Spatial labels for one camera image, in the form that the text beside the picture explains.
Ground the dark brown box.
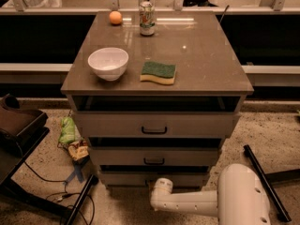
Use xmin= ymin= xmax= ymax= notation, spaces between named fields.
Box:
xmin=0 ymin=94 xmax=48 ymax=158

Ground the brown snack bag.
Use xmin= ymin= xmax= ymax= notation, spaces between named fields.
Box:
xmin=67 ymin=140 xmax=88 ymax=161

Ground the soda can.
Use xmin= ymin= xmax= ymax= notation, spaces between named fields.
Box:
xmin=140 ymin=1 xmax=156 ymax=36

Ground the black stand frame left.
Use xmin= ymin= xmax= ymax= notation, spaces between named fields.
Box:
xmin=0 ymin=127 xmax=98 ymax=225

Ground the grey top drawer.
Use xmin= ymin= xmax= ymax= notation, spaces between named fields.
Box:
xmin=73 ymin=112 xmax=240 ymax=138

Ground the green snack bag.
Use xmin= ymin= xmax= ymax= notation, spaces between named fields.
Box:
xmin=58 ymin=116 xmax=76 ymax=144

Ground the green yellow sponge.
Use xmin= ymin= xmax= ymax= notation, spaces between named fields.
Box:
xmin=140 ymin=61 xmax=176 ymax=85

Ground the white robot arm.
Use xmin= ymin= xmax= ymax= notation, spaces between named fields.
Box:
xmin=150 ymin=164 xmax=271 ymax=225

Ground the grey drawer cabinet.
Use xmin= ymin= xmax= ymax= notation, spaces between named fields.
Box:
xmin=62 ymin=11 xmax=253 ymax=176

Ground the black stand leg right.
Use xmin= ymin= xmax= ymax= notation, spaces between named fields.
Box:
xmin=243 ymin=144 xmax=300 ymax=223

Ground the grey middle drawer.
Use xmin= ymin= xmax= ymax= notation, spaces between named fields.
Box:
xmin=89 ymin=147 xmax=218 ymax=166

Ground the orange ball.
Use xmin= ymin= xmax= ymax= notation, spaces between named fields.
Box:
xmin=109 ymin=11 xmax=123 ymax=25

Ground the black cable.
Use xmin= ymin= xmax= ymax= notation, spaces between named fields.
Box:
xmin=22 ymin=161 xmax=96 ymax=225

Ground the grey bottom drawer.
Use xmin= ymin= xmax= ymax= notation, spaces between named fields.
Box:
xmin=98 ymin=172 xmax=209 ymax=188

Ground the blue tape strip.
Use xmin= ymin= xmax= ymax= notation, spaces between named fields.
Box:
xmin=64 ymin=164 xmax=84 ymax=185

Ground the white bowl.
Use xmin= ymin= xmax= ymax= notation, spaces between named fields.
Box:
xmin=87 ymin=47 xmax=128 ymax=82

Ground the grey drawer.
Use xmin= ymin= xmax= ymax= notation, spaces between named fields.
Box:
xmin=73 ymin=112 xmax=240 ymax=138
xmin=98 ymin=172 xmax=209 ymax=188
xmin=89 ymin=147 xmax=218 ymax=166

